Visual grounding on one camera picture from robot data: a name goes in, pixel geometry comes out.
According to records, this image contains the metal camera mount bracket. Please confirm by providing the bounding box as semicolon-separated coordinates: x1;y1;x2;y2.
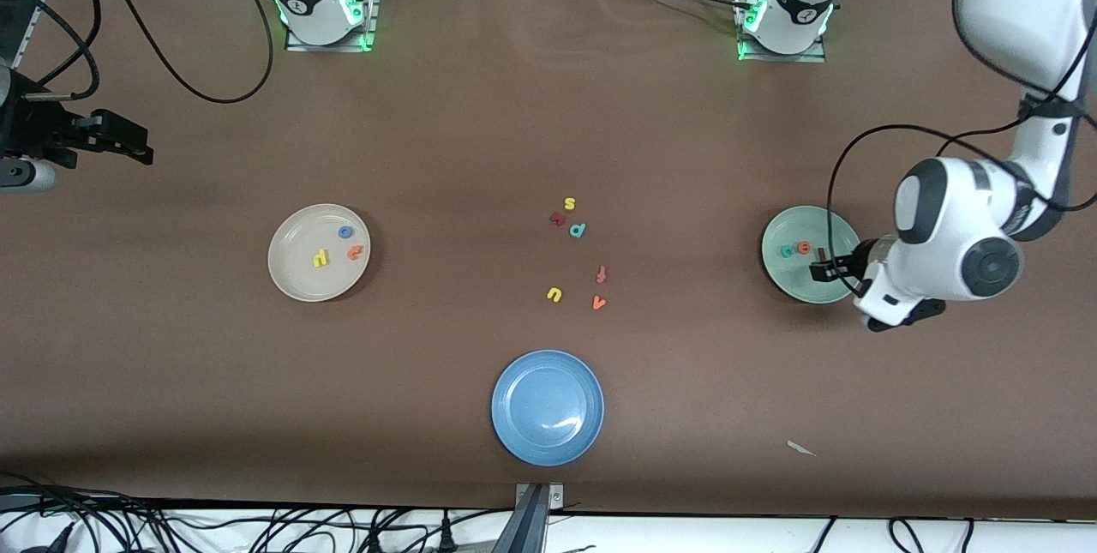
493;483;565;553

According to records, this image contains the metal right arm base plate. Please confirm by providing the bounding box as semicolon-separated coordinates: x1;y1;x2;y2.
287;0;380;53

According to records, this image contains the green plate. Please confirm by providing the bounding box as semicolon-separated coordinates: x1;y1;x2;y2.
761;205;866;305

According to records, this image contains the brown table cover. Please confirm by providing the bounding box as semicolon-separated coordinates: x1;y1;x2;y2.
0;0;1097;521

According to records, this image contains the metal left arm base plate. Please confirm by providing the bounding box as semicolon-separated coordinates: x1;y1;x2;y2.
737;0;829;64

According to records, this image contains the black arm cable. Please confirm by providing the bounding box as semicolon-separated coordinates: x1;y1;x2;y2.
34;0;276;105
826;0;1097;298

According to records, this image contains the beige brown plate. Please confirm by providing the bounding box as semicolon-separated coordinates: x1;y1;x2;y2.
267;203;372;304

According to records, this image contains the blue plate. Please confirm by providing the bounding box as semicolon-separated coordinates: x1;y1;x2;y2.
491;350;605;467

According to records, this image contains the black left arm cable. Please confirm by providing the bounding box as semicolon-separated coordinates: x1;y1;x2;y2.
826;0;1097;298

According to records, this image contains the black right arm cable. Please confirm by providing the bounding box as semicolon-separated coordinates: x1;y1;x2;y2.
34;0;276;105

